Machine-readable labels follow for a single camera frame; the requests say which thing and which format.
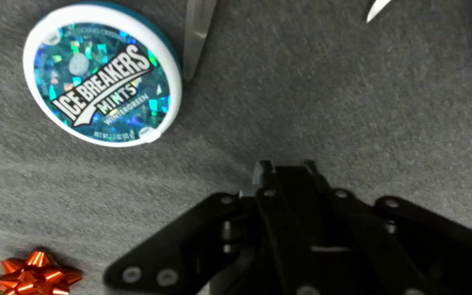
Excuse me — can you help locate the grey table cloth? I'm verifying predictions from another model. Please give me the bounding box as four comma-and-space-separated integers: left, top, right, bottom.
0, 0, 472, 295

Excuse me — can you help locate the red gift bow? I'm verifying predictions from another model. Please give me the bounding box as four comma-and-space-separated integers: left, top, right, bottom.
0, 251, 82, 295

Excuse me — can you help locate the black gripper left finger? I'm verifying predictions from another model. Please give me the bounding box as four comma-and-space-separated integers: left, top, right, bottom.
102, 159, 292, 295

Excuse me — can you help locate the round mints tin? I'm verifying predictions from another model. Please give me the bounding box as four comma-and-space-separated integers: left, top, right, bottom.
23, 0, 184, 148

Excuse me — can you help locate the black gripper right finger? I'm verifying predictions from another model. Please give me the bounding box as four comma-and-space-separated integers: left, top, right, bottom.
300, 159, 472, 295

